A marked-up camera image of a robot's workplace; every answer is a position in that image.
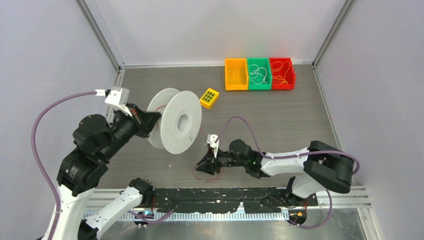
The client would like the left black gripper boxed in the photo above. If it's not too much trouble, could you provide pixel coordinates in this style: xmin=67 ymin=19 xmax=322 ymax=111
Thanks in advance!
xmin=101 ymin=100 xmax=162 ymax=159

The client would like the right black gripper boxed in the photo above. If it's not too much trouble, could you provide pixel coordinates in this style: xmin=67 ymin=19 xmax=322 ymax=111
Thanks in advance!
xmin=196 ymin=145 xmax=248 ymax=175

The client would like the grey cable spool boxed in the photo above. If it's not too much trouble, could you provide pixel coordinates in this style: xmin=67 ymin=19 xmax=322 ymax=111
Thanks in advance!
xmin=147 ymin=88 xmax=202 ymax=155

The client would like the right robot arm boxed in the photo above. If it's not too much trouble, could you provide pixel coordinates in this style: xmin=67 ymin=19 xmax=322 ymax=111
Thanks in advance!
xmin=195 ymin=139 xmax=357 ymax=205

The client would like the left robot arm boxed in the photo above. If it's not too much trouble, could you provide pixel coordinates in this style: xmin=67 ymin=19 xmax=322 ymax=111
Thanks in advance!
xmin=44 ymin=104 xmax=161 ymax=240

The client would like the yellow toy brick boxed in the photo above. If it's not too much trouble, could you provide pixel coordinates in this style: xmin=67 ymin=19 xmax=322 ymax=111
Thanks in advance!
xmin=199 ymin=88 xmax=220 ymax=109

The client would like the orange bin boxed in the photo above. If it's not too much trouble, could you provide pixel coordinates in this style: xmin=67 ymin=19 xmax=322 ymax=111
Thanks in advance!
xmin=224 ymin=58 xmax=249 ymax=91

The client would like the green bin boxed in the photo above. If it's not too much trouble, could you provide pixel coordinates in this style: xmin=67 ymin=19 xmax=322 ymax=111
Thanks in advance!
xmin=247 ymin=58 xmax=273 ymax=91

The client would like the red bin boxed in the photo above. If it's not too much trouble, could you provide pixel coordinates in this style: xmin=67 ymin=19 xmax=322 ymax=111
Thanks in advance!
xmin=269 ymin=57 xmax=296 ymax=91

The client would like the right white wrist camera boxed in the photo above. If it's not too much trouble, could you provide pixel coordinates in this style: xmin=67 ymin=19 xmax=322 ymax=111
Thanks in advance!
xmin=206 ymin=134 xmax=219 ymax=159

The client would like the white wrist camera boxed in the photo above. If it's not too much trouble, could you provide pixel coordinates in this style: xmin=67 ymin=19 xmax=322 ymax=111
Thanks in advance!
xmin=95 ymin=87 xmax=133 ymax=117
xmin=206 ymin=134 xmax=219 ymax=159

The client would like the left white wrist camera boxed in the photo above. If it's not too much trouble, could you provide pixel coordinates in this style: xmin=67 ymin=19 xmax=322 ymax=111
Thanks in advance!
xmin=95 ymin=87 xmax=133 ymax=117

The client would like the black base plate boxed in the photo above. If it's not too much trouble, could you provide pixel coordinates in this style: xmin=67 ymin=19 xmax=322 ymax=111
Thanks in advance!
xmin=151 ymin=187 xmax=318 ymax=214

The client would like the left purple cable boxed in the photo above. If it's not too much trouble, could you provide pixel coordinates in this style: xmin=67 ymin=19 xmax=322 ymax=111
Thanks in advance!
xmin=30 ymin=91 xmax=99 ymax=240

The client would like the left aluminium frame post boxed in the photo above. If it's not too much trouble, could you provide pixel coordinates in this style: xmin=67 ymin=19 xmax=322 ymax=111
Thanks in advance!
xmin=75 ymin=0 xmax=126 ymax=72

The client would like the aluminium frame post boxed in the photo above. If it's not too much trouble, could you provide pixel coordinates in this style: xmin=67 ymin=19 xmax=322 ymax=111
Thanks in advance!
xmin=312 ymin=0 xmax=356 ymax=69
xmin=75 ymin=0 xmax=126 ymax=72

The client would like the slotted cable duct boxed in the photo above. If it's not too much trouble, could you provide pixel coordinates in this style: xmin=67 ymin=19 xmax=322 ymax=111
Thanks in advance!
xmin=82 ymin=211 xmax=292 ymax=222

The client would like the white wire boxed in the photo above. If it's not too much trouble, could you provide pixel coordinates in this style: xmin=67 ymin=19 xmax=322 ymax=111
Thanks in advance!
xmin=249 ymin=64 xmax=270 ymax=85

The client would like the orange wire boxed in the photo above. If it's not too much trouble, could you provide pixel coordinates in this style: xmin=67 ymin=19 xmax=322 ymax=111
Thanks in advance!
xmin=272 ymin=61 xmax=294 ymax=85

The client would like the right aluminium frame post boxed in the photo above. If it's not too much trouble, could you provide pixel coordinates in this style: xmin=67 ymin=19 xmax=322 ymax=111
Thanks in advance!
xmin=312 ymin=0 xmax=356 ymax=69

